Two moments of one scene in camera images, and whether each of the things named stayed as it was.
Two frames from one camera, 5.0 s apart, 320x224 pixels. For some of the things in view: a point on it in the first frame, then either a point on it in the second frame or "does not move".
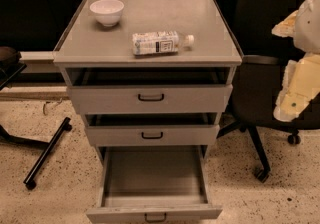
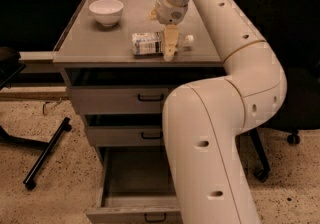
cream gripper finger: x=287 y=27 to x=170 y=41
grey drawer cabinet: x=150 y=72 does not move
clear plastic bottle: x=160 y=42 does not move
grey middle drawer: x=148 y=129 does not move
